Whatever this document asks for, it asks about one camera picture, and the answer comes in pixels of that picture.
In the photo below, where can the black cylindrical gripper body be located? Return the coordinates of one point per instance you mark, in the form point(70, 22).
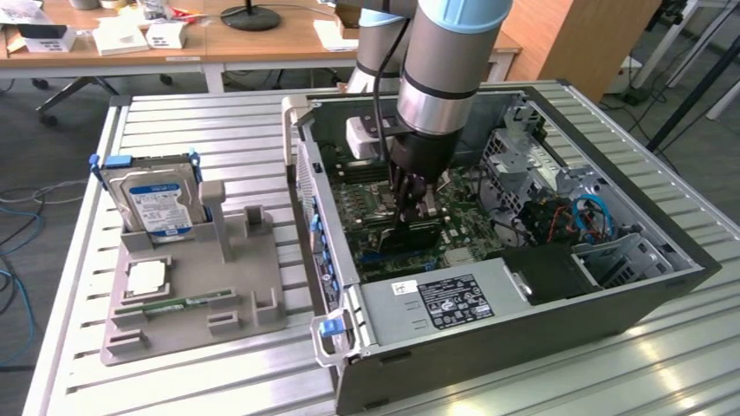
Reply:
point(425, 154)

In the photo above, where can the green GPU card black cooler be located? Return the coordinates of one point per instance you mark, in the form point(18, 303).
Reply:
point(407, 242)

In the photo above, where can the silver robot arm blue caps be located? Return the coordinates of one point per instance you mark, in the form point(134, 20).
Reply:
point(439, 65)

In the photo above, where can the silver socket cover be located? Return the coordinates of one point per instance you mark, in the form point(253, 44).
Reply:
point(445, 182)

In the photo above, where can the CPU socket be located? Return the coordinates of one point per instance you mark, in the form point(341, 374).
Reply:
point(377, 199)

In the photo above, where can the green motherboard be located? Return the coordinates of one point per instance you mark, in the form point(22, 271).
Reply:
point(469, 216)

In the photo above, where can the silver chipset heatsink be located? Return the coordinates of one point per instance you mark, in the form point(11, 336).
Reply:
point(461, 256)

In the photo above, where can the blue expansion slot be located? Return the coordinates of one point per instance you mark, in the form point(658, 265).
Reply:
point(370, 260)

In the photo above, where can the perforated metal disk bay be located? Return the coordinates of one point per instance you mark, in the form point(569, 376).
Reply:
point(521, 173)

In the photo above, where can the blue slot retention clip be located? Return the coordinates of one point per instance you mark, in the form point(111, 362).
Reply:
point(317, 224)

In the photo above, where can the black plastic shroud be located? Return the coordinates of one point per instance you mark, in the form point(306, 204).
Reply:
point(550, 273)

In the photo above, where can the silver power supply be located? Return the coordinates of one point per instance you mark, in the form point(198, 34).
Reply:
point(405, 316)

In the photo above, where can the white paper stack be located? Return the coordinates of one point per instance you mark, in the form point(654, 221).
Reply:
point(330, 39)

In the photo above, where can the blue case latch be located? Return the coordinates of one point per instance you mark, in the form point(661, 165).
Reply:
point(331, 328)

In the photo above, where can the slanted metal disk bay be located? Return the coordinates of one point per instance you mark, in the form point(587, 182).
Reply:
point(625, 260)

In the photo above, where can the open black PC case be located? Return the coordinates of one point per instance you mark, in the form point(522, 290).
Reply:
point(521, 346)

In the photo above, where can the wooden desk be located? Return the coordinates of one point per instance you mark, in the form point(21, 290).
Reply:
point(261, 43)

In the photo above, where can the wooden cabinet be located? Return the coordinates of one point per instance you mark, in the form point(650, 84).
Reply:
point(590, 43)

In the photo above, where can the grey parts rack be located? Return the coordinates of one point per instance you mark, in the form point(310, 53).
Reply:
point(191, 281)

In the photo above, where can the black lamp base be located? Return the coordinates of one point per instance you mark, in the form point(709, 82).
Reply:
point(250, 19)

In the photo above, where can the silver hard disk blue label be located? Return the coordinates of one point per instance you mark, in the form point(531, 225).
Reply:
point(150, 208)

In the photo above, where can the black stand pole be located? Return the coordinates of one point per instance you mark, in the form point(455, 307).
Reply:
point(694, 100)

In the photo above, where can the green RAM stick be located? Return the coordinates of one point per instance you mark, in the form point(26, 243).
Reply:
point(169, 305)

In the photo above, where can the silver CPU chip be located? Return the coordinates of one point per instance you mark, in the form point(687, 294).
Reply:
point(145, 277)

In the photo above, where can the blue disk caddy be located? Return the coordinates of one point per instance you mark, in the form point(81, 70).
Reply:
point(119, 162)

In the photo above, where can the small white printed box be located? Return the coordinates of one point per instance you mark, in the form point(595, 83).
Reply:
point(165, 37)

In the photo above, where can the open white cardboard box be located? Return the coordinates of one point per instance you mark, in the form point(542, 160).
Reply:
point(122, 41)

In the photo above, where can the black chair base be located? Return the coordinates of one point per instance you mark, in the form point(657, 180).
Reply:
point(49, 119)

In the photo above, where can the white box black print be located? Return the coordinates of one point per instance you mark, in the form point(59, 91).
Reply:
point(50, 44)

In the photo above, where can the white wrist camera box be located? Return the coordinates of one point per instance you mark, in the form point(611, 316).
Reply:
point(365, 138)

